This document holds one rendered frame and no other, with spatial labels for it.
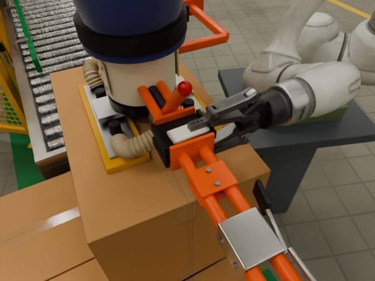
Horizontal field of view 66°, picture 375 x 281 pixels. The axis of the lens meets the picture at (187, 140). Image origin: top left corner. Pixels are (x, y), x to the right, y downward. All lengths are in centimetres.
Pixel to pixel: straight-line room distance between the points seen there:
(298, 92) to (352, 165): 163
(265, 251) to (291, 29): 54
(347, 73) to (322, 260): 122
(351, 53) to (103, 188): 86
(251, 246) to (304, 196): 153
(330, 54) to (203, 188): 77
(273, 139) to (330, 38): 37
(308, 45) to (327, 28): 7
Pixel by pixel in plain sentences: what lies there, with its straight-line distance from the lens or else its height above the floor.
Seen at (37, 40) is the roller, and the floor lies 52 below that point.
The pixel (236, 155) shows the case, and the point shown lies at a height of 100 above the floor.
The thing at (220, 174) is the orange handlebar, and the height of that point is 114.
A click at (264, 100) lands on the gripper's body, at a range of 57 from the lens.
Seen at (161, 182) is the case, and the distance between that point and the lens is 62.
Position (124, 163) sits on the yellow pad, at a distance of 65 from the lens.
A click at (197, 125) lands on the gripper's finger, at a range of 50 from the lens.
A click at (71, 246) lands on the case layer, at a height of 54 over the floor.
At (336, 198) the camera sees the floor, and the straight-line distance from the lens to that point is 198.
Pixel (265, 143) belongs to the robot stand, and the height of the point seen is 75.
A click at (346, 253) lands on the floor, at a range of 182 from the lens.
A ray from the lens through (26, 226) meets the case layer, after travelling 122.
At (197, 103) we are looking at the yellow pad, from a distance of 76.
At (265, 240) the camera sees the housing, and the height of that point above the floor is 114.
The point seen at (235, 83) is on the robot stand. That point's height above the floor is 75.
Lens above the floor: 150
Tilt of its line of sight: 47 degrees down
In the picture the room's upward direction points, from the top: straight up
